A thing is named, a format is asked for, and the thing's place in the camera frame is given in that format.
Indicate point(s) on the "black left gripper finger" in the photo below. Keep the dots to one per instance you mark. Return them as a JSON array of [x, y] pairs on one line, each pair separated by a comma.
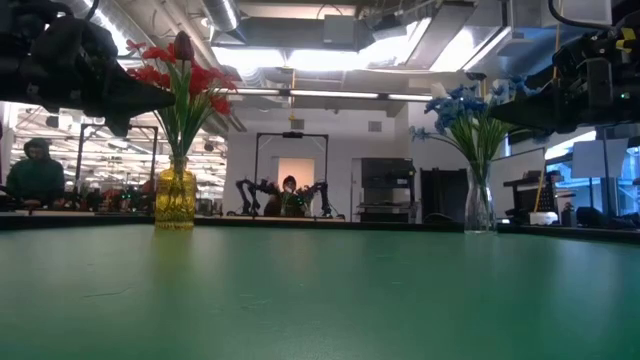
[[119, 124], [135, 97]]

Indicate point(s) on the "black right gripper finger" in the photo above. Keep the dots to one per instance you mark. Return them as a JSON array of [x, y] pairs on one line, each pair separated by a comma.
[[535, 115]]

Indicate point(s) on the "red flower bunch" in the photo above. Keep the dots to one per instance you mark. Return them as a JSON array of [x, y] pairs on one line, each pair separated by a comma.
[[200, 80]]

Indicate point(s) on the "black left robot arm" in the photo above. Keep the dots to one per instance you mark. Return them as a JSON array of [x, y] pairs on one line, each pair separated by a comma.
[[25, 12]]

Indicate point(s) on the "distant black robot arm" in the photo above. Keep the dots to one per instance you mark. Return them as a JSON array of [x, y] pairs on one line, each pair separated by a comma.
[[245, 192], [322, 192]]

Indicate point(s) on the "yellow glass vase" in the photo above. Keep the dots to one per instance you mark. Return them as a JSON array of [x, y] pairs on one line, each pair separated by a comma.
[[175, 200]]

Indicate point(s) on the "clear glass vase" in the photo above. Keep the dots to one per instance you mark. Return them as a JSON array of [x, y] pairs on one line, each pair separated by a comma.
[[480, 215]]

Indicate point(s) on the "white partition panel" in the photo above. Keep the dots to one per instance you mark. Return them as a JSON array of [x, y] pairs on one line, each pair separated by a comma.
[[515, 162]]

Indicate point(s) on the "black desk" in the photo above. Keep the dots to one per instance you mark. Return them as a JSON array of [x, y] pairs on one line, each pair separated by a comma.
[[525, 182]]

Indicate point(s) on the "white board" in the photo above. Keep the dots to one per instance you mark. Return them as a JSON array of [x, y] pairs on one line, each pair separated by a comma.
[[600, 157]]

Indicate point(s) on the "green table mat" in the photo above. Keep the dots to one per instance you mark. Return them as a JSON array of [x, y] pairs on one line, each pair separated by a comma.
[[100, 220]]

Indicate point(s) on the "person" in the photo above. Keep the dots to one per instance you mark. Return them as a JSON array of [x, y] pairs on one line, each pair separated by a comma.
[[35, 180], [289, 184]]

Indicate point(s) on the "white box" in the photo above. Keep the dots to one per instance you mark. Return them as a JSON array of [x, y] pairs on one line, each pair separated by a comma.
[[544, 218]]

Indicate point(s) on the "black upright panel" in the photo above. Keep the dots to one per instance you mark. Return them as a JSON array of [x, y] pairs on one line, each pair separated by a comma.
[[440, 195]]

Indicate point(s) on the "black equipment cabinet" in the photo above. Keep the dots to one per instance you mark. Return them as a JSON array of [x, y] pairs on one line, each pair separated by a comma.
[[387, 172]]

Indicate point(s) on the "pale orange door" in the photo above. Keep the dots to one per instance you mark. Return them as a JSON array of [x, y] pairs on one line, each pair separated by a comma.
[[295, 167]]

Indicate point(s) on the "ceiling light strip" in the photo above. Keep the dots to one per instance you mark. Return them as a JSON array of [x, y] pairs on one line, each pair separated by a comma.
[[330, 94]]

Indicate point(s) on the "black gantry frame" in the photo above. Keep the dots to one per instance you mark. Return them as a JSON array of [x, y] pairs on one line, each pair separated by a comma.
[[120, 126], [292, 134]]

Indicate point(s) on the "silver ceiling duct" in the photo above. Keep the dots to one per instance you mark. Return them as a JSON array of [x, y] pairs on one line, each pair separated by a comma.
[[222, 15]]

